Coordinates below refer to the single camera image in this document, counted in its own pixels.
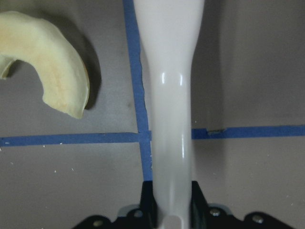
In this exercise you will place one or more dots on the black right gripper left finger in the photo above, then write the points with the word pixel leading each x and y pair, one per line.
pixel 148 207

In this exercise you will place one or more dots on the beige hand brush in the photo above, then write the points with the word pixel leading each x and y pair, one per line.
pixel 169 31

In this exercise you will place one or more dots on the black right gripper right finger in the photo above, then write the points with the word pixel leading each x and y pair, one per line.
pixel 199 208

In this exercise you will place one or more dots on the pale melon rind slice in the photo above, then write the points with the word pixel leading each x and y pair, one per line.
pixel 41 44

